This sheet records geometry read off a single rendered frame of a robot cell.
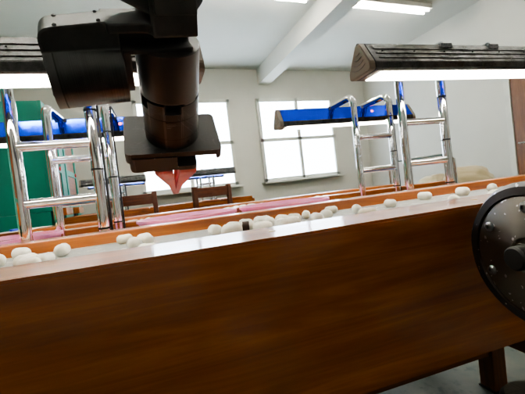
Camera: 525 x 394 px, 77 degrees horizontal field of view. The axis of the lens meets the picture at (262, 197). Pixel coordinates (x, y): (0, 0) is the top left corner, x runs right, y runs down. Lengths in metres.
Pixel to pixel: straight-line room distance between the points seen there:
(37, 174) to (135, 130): 3.02
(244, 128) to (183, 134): 5.72
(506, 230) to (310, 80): 6.59
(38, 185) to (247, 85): 4.04
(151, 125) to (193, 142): 0.05
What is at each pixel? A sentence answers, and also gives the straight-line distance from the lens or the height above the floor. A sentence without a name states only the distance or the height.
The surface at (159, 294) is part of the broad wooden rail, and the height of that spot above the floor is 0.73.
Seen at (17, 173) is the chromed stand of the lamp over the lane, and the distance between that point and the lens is 0.84.
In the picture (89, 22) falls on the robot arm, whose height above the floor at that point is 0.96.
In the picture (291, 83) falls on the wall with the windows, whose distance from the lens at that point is 6.66.
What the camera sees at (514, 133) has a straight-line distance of 5.35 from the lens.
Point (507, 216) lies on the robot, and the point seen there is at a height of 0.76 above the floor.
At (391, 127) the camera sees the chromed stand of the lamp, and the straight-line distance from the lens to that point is 1.34.
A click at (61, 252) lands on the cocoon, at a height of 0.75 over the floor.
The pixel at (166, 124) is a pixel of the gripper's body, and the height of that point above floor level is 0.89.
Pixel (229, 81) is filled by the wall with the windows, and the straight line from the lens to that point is 6.23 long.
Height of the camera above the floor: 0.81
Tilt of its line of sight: 1 degrees down
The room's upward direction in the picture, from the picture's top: 7 degrees counter-clockwise
